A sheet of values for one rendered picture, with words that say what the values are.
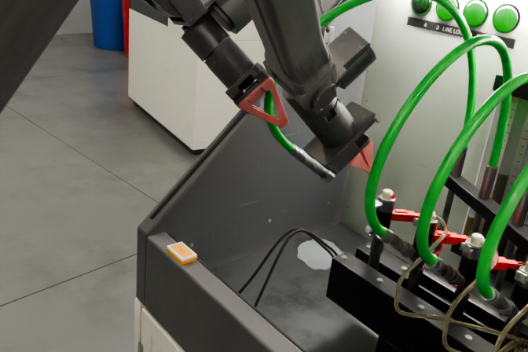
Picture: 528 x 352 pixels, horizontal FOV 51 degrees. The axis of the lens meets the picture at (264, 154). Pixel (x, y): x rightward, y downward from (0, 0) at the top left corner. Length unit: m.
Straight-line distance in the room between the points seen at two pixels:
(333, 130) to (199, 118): 3.00
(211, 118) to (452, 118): 2.77
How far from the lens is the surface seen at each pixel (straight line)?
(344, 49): 0.73
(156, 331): 1.11
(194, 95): 3.69
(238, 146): 1.08
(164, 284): 1.02
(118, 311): 2.41
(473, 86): 1.02
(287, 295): 1.12
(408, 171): 1.24
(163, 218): 1.04
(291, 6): 0.49
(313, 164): 0.92
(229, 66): 0.83
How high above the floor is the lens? 1.48
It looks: 22 degrees down
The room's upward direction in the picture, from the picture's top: 6 degrees clockwise
